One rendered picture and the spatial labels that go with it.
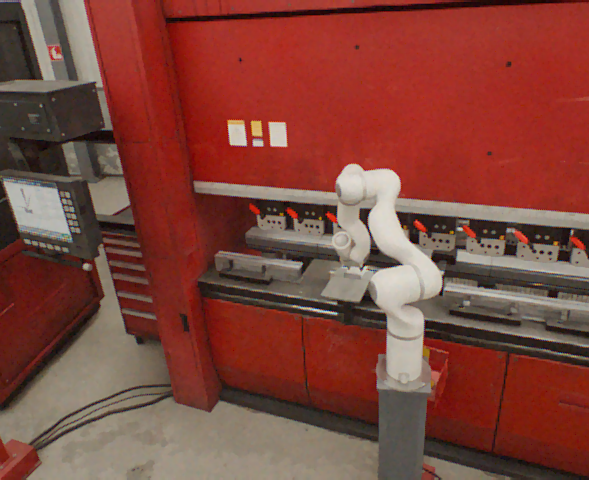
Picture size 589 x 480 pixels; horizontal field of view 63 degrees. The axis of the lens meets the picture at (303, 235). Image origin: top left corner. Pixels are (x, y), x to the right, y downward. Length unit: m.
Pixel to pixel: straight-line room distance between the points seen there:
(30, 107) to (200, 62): 0.72
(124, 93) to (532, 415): 2.33
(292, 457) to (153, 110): 1.90
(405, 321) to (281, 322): 1.10
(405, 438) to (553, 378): 0.79
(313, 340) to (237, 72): 1.35
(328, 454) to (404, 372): 1.22
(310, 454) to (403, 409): 1.14
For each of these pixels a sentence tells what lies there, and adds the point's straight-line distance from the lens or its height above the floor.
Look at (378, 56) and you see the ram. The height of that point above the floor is 1.98.
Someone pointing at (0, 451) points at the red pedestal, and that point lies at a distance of 3.14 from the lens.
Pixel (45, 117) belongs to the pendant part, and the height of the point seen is 1.85.
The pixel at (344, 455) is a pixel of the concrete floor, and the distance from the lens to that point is 2.84.
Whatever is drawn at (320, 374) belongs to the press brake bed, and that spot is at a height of 0.41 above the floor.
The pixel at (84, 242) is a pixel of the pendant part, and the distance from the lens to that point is 2.25.
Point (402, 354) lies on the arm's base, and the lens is 1.67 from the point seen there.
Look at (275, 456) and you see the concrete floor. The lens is 2.86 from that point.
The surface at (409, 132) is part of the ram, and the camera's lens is 2.05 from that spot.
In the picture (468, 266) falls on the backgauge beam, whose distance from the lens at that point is 2.55.
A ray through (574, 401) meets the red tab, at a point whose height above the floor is 0.58.
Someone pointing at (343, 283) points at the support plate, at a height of 1.00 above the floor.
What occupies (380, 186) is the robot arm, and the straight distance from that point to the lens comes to 1.70.
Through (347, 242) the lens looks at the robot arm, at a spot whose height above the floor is 1.27.
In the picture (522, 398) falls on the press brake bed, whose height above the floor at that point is 0.53.
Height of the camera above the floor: 2.19
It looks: 26 degrees down
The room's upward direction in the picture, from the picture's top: 4 degrees counter-clockwise
